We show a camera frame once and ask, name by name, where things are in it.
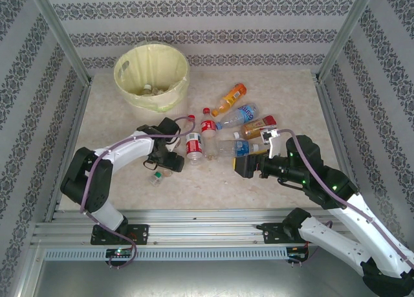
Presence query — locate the clear bottle green cap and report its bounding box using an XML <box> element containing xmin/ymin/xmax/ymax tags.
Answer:
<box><xmin>149</xmin><ymin>169</ymin><xmax>174</xmax><ymax>188</ymax></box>

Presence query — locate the red white label bottle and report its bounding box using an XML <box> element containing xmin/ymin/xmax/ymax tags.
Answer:
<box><xmin>184</xmin><ymin>115</ymin><xmax>205</xmax><ymax>166</ymax></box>

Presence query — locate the clear bottle blue pink-lettered label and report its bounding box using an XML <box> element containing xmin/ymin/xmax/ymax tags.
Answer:
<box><xmin>215</xmin><ymin>103</ymin><xmax>259</xmax><ymax>131</ymax></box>

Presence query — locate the tall cola bottle red label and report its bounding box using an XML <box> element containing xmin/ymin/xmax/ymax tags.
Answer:
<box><xmin>201</xmin><ymin>107</ymin><xmax>219</xmax><ymax>161</ymax></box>

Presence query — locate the cream waste bin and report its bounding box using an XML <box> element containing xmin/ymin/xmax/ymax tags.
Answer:
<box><xmin>113</xmin><ymin>41</ymin><xmax>191</xmax><ymax>114</ymax></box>

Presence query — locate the brown tea bottle red label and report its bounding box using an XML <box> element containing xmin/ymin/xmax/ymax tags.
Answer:
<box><xmin>233</xmin><ymin>115</ymin><xmax>278</xmax><ymax>140</ymax></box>

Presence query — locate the orange juice bottle yellow cap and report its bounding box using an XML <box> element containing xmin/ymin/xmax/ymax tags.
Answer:
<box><xmin>212</xmin><ymin>83</ymin><xmax>247</xmax><ymax>117</ymax></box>

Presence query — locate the small circuit board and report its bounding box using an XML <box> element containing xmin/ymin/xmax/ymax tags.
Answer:
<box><xmin>105</xmin><ymin>247</ymin><xmax>134</xmax><ymax>259</ymax></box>
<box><xmin>287</xmin><ymin>246</ymin><xmax>310</xmax><ymax>264</ymax></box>

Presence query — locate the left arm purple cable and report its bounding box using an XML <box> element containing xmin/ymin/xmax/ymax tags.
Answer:
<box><xmin>79</xmin><ymin>115</ymin><xmax>197</xmax><ymax>269</ymax></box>

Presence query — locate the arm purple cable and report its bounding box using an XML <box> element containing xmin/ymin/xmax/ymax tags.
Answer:
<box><xmin>79</xmin><ymin>115</ymin><xmax>197</xmax><ymax>269</ymax></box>
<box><xmin>278</xmin><ymin>128</ymin><xmax>414</xmax><ymax>266</ymax></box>

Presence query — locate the right gripper thin black cable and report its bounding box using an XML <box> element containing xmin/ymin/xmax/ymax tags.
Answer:
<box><xmin>277</xmin><ymin>177</ymin><xmax>305</xmax><ymax>191</ymax></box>

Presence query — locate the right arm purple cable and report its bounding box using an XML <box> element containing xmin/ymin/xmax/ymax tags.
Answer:
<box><xmin>278</xmin><ymin>128</ymin><xmax>414</xmax><ymax>266</ymax></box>

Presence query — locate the wide aluminium mounting rail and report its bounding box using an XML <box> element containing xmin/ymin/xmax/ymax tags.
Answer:
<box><xmin>30</xmin><ymin>208</ymin><xmax>368</xmax><ymax>246</ymax></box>

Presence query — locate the aluminium table edge rail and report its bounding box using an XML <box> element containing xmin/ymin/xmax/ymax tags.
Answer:
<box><xmin>44</xmin><ymin>78</ymin><xmax>92</xmax><ymax>223</ymax></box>
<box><xmin>312</xmin><ymin>69</ymin><xmax>358</xmax><ymax>186</ymax></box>

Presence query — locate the grey slotted cable duct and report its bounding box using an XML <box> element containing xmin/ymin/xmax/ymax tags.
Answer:
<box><xmin>43</xmin><ymin>247</ymin><xmax>289</xmax><ymax>262</ymax></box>

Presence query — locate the aluminium frame post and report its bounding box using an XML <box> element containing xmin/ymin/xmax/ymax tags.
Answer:
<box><xmin>25</xmin><ymin>0</ymin><xmax>92</xmax><ymax>84</ymax></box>
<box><xmin>316</xmin><ymin>0</ymin><xmax>378</xmax><ymax>81</ymax></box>

